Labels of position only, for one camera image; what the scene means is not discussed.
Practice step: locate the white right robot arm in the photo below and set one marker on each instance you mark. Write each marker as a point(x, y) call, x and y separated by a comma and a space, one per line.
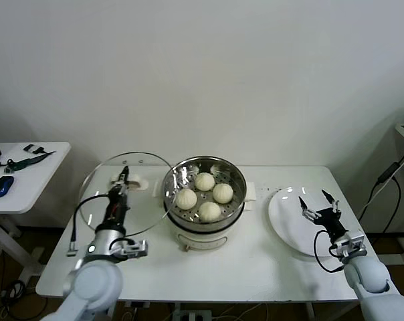
point(372, 277)

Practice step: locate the white electric cooker pot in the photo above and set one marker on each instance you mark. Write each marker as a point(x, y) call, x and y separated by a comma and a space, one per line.
point(202, 239)

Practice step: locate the black white card holder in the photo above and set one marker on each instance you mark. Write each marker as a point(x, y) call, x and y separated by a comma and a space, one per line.
point(32, 149)

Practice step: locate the white side table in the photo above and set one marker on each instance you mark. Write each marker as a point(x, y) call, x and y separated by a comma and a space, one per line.
point(38, 180)

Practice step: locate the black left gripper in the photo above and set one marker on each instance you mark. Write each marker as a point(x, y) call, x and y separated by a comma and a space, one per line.
point(117, 209)

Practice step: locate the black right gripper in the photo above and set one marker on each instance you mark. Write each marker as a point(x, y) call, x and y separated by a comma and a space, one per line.
point(329, 221)

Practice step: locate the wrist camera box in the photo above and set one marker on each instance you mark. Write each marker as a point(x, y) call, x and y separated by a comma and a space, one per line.
point(135, 248)
point(352, 244)

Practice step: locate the white table leg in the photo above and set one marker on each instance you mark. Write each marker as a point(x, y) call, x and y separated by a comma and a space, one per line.
point(309, 311)

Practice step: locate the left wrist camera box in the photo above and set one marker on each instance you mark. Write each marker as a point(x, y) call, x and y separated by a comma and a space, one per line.
point(135, 248)

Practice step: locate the round glass pot lid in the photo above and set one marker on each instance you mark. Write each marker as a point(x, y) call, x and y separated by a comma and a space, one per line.
point(138, 183)

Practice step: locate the white round plate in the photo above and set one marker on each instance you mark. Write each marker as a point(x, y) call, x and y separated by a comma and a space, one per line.
point(289, 217)

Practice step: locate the blue computer mouse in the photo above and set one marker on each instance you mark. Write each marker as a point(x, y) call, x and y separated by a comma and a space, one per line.
point(1, 186)

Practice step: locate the white power strip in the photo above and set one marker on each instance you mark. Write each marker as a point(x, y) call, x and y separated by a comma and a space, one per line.
point(192, 316)

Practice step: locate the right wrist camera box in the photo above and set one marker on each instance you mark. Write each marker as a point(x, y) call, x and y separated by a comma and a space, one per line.
point(352, 244)

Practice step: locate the stainless steel steamer basket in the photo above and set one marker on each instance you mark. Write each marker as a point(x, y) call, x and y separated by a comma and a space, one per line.
point(237, 207)

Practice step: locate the black plug under table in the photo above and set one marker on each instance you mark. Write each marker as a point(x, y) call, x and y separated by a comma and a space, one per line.
point(136, 305)

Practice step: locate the white steamed baozi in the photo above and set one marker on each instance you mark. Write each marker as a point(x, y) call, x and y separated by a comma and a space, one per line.
point(186, 199)
point(222, 193)
point(209, 211)
point(204, 181)

